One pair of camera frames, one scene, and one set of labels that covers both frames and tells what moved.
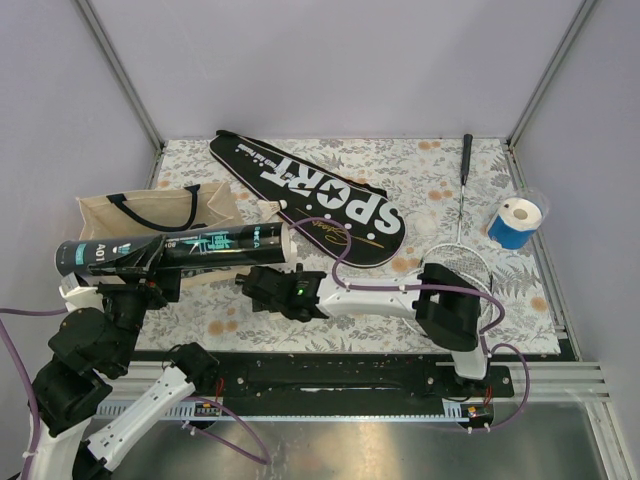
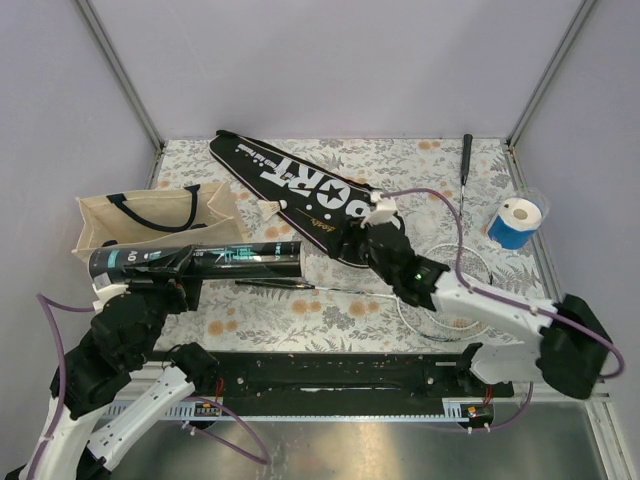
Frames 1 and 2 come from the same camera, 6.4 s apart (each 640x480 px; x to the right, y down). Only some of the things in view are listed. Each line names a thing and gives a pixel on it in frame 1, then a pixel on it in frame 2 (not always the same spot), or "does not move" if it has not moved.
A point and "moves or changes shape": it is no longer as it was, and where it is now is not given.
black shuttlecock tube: [232, 247] moves or changes shape
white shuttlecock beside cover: [267, 209] does not move
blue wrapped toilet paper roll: [516, 223] does not move
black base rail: [350, 380] does not move
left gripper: [164, 286] → [184, 292]
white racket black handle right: [462, 258] does not move
